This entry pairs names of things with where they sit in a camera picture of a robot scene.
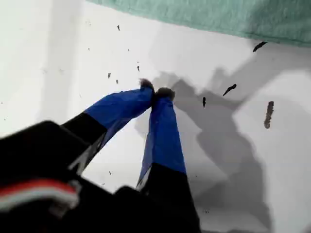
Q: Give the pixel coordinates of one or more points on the pale green T-shirt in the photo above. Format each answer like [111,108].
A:
[218,18]

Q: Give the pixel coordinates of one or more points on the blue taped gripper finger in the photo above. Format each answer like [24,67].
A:
[114,109]
[162,136]

